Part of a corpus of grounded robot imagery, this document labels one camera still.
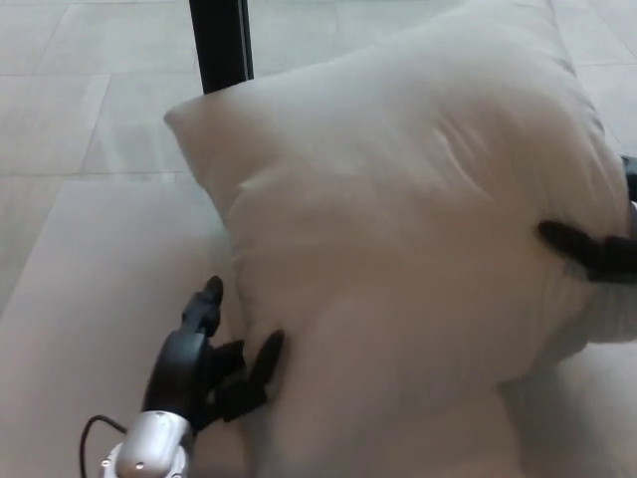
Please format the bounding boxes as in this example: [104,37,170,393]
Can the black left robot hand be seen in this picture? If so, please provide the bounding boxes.
[141,275,287,435]

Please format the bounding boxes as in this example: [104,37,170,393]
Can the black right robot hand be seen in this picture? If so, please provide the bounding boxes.
[536,154,637,287]

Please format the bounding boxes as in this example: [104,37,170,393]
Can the white square pillow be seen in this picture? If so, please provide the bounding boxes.
[163,0,637,388]

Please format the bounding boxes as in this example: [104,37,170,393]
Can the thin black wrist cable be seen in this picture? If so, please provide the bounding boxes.
[79,414,129,478]

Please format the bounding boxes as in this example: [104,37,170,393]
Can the black metal post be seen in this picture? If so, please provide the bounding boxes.
[188,0,256,96]

